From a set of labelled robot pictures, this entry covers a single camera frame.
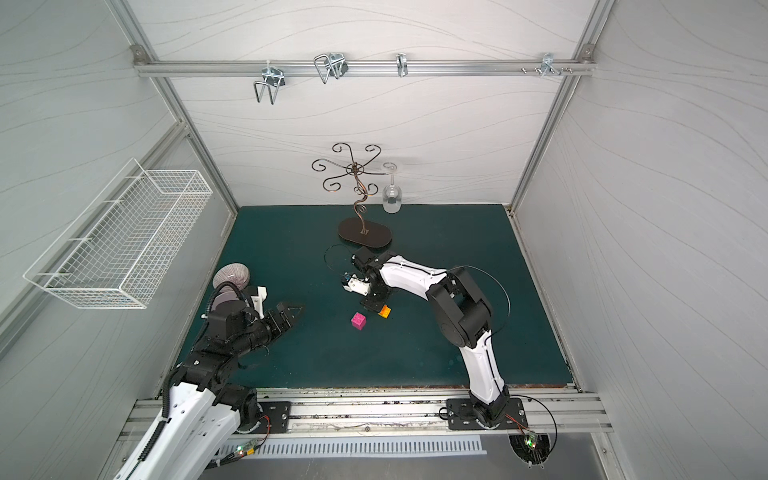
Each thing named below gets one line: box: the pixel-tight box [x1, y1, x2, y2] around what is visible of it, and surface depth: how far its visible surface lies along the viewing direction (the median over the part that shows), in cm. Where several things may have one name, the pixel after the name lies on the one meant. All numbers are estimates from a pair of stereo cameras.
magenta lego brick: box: [351, 312, 367, 331], surface depth 89 cm
